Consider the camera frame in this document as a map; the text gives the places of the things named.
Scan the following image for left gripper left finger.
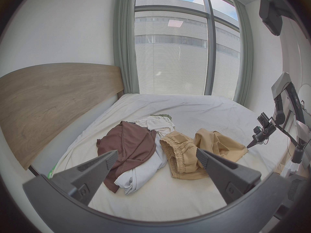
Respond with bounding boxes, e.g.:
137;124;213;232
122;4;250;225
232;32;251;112
52;150;119;205

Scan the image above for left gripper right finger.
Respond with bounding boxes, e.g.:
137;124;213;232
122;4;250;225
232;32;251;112
196;148;261;206

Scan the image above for tan shorts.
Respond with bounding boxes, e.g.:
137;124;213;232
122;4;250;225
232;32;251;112
159;128;249;179

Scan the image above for brown garment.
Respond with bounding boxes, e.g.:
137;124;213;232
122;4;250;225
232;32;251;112
96;121;157;193

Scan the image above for pale grey garment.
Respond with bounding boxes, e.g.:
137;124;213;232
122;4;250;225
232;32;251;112
114;130;168;195

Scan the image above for window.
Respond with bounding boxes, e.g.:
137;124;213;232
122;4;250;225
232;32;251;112
134;0;241;100

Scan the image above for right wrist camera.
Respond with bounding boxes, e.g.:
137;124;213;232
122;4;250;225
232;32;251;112
258;113;271;126

